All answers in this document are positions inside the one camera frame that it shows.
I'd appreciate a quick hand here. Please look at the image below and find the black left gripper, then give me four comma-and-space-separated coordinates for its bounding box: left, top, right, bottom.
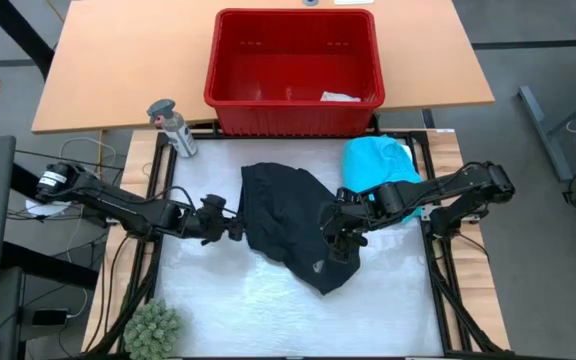
193, 207, 246, 247

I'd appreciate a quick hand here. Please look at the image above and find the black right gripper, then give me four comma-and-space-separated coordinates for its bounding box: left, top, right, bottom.
317, 187, 385, 264

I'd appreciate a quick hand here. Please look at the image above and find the black garment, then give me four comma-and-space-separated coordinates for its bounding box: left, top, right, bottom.
237, 161, 363, 296

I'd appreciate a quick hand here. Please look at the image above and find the teal garment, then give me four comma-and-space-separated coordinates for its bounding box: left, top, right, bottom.
342, 134, 425, 225

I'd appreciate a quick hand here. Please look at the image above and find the small white cloth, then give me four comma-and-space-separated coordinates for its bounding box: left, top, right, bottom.
320, 91, 363, 104

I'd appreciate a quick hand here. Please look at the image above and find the red plastic bin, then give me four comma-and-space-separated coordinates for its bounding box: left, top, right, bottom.
203, 8, 386, 137

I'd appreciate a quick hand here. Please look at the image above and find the clear spray bottle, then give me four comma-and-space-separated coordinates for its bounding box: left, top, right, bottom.
146, 98, 199, 159

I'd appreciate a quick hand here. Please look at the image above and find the small green plant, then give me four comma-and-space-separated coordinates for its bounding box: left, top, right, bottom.
123, 298, 185, 360

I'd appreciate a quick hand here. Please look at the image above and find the light wooden desk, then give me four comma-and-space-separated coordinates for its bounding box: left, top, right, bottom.
31, 0, 495, 134

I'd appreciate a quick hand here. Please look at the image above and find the black phone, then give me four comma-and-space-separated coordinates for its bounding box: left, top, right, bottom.
31, 308, 69, 329

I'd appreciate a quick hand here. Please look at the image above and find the grey desk leg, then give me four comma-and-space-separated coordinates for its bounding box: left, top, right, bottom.
517, 64, 576, 182

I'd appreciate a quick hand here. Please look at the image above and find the black desk leg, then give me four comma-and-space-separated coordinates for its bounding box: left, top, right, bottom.
0, 0, 57, 81

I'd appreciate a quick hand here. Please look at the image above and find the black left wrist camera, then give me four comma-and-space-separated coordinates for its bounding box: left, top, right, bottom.
201, 194, 228, 214

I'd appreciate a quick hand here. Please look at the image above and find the black left camera cable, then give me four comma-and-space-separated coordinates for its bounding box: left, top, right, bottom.
166, 185, 199, 209

